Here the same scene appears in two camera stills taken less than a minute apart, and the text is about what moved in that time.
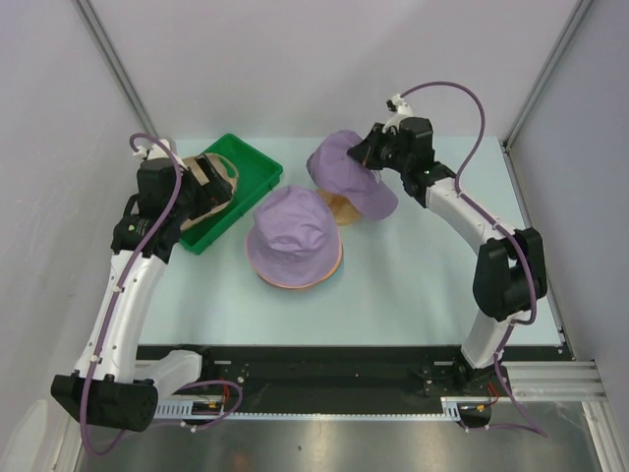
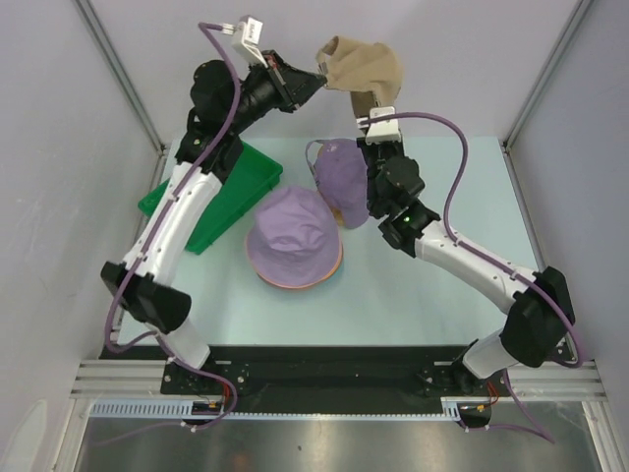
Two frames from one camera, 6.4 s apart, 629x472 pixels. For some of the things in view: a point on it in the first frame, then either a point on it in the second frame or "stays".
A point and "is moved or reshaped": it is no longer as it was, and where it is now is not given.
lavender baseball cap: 334,169 is moved or reshaped
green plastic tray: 257,177 stays
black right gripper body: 391,156 -> 376,156
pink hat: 302,285 stays
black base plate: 342,379 stays
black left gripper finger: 218,189 -> 297,86
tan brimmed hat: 196,169 is moved or reshaped
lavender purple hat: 293,241 stays
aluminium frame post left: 117,63 stays
